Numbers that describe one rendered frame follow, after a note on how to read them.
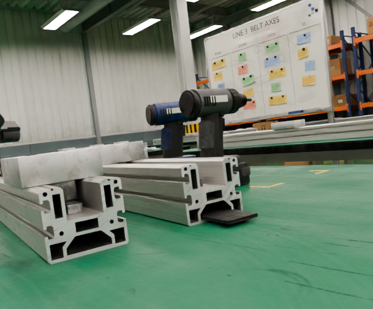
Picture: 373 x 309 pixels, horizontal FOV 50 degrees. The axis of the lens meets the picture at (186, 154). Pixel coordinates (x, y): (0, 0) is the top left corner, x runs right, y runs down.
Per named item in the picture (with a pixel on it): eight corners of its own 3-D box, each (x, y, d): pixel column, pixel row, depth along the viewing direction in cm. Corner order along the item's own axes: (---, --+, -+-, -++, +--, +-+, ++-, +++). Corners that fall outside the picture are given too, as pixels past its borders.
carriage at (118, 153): (76, 177, 95) (71, 149, 95) (119, 170, 101) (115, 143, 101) (99, 179, 82) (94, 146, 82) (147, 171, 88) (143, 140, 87)
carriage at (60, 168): (6, 200, 64) (-1, 158, 64) (73, 188, 70) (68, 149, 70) (24, 209, 51) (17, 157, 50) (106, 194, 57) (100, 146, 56)
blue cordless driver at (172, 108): (152, 184, 112) (143, 105, 110) (217, 173, 119) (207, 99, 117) (161, 186, 104) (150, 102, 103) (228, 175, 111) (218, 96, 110)
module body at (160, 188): (49, 192, 123) (45, 165, 123) (81, 186, 128) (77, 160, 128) (188, 227, 55) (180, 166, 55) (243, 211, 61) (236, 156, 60)
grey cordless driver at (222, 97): (185, 193, 87) (173, 92, 86) (248, 178, 99) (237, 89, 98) (208, 194, 81) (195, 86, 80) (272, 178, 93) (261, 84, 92)
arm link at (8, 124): (-20, 103, 125) (-9, 119, 121) (15, 103, 133) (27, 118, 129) (-27, 134, 130) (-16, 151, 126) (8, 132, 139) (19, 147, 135)
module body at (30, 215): (-20, 205, 113) (-24, 175, 113) (18, 198, 118) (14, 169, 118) (48, 265, 45) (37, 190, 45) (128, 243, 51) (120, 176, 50)
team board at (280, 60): (211, 211, 454) (190, 38, 443) (241, 202, 485) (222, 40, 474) (331, 224, 336) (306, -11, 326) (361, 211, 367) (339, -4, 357)
